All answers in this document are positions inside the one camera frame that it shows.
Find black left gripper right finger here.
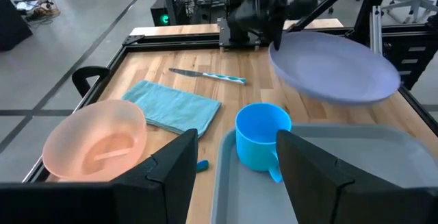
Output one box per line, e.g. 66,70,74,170
276,130,355,224

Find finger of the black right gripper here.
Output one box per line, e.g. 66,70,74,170
272,7,287,51

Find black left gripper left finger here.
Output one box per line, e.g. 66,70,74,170
111,128,199,224

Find lavender plate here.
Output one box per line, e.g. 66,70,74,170
268,31,401,105

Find blue plastic cup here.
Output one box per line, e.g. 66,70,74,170
235,102,293,184

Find knife with teal patterned handle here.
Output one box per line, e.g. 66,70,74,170
168,67,247,86

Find teal cloth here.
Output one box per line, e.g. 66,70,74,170
121,79,222,139

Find pink translucent bowl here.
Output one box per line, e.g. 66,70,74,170
42,99,148,183

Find grey plastic tray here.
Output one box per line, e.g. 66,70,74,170
210,123,438,224

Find computer tower with green light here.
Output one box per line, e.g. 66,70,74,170
150,0,179,26

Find dark side stand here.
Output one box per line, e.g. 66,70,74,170
383,23,438,91

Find office chair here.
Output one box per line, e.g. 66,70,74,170
381,0,438,25

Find black floor box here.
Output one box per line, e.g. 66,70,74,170
0,0,34,52

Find silver extrusion post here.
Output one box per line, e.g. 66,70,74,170
369,5,385,55

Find black frame clamp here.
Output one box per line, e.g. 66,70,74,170
71,65,110,98

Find tangled floor cables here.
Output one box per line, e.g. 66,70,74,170
13,0,62,23

